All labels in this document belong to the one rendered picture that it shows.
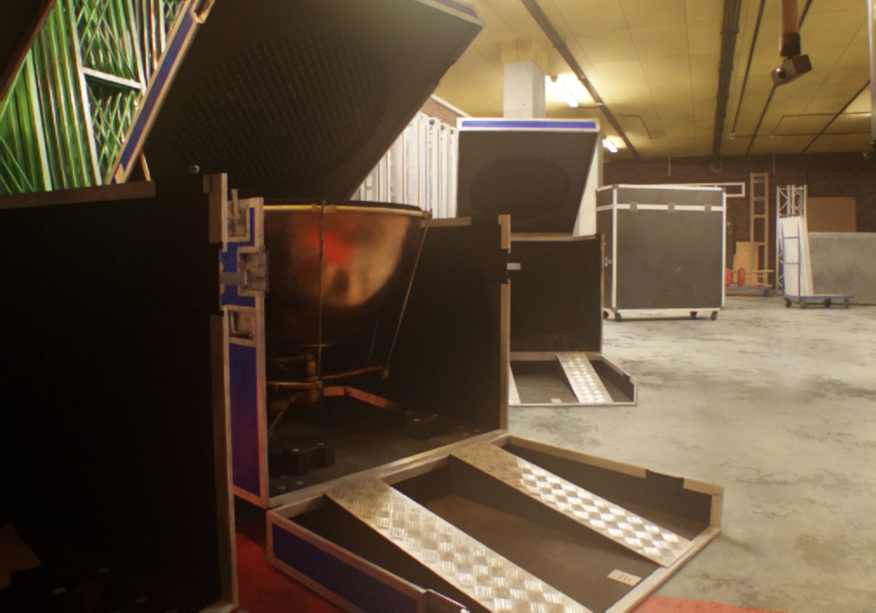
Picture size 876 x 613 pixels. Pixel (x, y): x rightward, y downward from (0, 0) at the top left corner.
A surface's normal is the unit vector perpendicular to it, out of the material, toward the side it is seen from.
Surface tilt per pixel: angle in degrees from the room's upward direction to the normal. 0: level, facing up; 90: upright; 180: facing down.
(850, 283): 90
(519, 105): 90
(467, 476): 90
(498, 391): 90
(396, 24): 142
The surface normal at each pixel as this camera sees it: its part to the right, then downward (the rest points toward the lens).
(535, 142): 0.00, 0.83
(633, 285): 0.14, 0.04
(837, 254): -0.32, 0.03
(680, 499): -0.68, 0.04
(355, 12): 0.45, 0.81
